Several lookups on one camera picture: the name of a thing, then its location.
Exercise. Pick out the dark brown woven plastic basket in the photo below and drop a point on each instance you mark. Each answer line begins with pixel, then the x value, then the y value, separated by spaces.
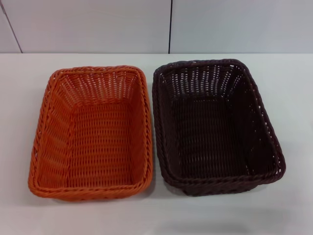
pixel 215 127

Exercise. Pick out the orange woven plastic basket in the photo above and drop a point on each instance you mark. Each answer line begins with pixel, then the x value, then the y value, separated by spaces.
pixel 97 137

